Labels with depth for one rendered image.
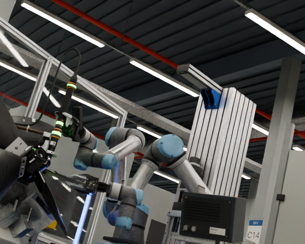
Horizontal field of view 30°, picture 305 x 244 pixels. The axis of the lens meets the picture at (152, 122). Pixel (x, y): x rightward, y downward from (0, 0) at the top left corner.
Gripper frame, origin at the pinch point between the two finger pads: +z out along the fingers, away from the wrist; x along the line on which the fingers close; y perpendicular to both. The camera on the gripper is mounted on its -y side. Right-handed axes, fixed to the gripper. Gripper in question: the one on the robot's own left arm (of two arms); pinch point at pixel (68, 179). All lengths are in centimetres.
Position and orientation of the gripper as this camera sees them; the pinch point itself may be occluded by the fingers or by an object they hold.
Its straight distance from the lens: 272.8
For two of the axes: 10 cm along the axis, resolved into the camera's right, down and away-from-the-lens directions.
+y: 0.5, -2.1, -9.8
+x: -2.4, 9.5, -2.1
